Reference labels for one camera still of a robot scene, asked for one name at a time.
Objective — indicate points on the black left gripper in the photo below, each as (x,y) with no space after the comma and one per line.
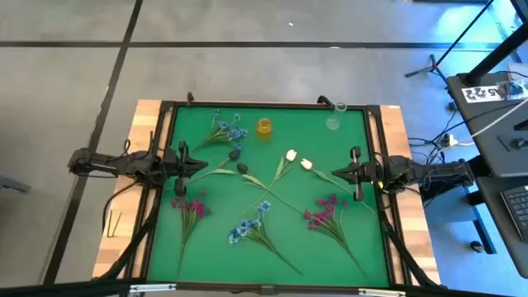
(181,165)

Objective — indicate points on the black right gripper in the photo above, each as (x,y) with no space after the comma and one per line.
(364,172)

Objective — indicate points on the pale pink artificial tulip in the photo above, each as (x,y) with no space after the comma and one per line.
(291,155)
(306,164)

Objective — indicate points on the blue artificial flower bunch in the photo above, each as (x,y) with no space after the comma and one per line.
(251,231)
(224,133)

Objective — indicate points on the magenta artificial flower bunch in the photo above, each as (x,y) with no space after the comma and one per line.
(190,214)
(326,218)

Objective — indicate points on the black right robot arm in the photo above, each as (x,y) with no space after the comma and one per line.
(433,171)

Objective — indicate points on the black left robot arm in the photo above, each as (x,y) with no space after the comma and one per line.
(123,163)

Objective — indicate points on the clear glass vase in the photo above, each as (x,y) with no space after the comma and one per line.
(332,123)

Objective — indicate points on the yellow glass vase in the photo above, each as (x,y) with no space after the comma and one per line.
(264,128)

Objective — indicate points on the black clamp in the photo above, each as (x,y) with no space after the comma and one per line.
(325,101)
(190,97)

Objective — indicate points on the green table mat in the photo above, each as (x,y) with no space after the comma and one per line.
(214,255)

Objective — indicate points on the thin bent metal key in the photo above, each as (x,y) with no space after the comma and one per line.
(109,222)

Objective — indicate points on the white power strip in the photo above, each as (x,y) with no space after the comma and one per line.
(447,141)

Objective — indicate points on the black tripod stand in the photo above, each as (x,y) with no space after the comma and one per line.
(432,66)

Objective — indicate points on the black desk leg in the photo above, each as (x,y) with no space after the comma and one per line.
(482,227)

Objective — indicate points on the black caster wheel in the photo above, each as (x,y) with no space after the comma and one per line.
(477,246)

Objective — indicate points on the grey desk with keyboard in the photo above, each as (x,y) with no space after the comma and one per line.
(495,214)

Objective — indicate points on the white printed label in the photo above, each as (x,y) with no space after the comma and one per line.
(482,93)

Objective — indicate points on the black desk knob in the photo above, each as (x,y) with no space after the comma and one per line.
(517,143)

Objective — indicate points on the black keyboard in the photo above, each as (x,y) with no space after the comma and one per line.
(517,210)

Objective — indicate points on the grey floor object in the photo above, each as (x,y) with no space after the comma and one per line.
(12,184)

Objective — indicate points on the black slanted pole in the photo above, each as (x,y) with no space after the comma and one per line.
(495,53)

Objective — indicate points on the black table frame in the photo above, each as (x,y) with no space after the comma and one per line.
(247,104)

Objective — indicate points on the silver metal bracket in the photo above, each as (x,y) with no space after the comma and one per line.
(152,287)
(381,292)

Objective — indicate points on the black frame beam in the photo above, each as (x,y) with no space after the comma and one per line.
(62,288)

